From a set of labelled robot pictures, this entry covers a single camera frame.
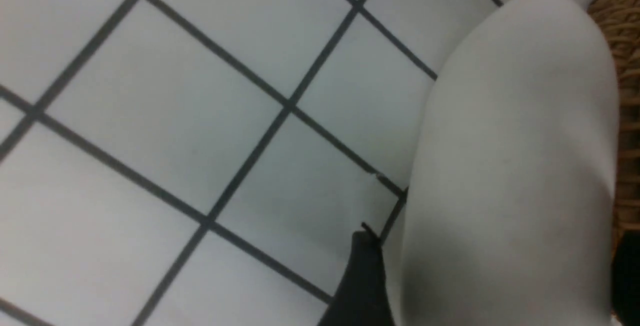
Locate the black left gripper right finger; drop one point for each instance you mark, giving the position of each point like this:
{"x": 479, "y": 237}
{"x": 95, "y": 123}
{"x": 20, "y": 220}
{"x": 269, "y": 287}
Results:
{"x": 625, "y": 279}

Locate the white radish with green leaves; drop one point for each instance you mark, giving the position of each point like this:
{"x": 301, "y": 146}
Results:
{"x": 508, "y": 219}

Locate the woven wicker basket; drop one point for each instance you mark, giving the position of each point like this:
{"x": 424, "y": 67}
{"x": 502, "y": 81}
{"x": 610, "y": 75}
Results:
{"x": 619, "y": 20}

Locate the white checkered tablecloth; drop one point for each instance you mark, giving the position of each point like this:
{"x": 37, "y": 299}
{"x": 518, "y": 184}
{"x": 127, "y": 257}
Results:
{"x": 205, "y": 162}

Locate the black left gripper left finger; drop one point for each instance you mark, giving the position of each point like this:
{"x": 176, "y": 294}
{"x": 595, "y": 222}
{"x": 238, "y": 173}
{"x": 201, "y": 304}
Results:
{"x": 361, "y": 297}

